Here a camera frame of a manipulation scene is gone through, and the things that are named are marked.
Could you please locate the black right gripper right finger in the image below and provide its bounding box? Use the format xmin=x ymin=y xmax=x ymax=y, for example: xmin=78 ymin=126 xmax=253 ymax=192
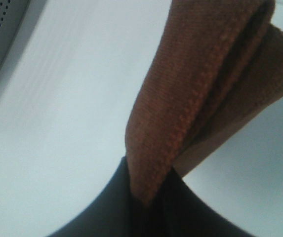
xmin=141 ymin=166 xmax=232 ymax=237

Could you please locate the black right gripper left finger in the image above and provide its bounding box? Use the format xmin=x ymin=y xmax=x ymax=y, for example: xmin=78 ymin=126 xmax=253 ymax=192
xmin=46 ymin=157 xmax=144 ymax=237

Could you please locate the brown towel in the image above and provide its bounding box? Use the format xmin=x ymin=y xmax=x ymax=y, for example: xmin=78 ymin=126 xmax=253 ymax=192
xmin=125 ymin=0 xmax=283 ymax=206

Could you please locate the grey perforated plastic basket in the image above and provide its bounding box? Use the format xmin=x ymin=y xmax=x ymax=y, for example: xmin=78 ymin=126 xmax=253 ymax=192
xmin=0 ymin=0 xmax=47 ymax=91

